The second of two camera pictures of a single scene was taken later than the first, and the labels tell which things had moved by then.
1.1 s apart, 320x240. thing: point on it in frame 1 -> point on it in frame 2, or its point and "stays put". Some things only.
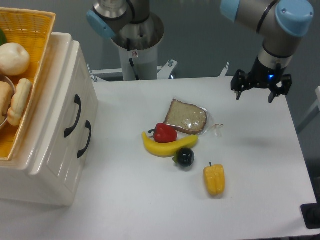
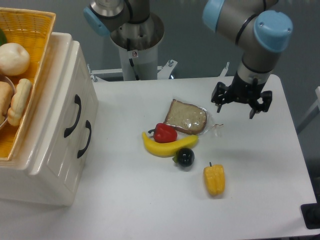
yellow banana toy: x=163 y=150 stays put
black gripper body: x=262 y=76 -> x=241 y=92
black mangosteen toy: x=184 y=157 stays put
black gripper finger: x=272 y=95 -> x=252 y=113
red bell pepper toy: x=163 y=133 stays put
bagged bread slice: x=191 y=118 stays put
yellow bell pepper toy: x=215 y=178 stays put
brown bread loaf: x=6 y=94 stays put
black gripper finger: x=239 y=94 -> x=219 y=106
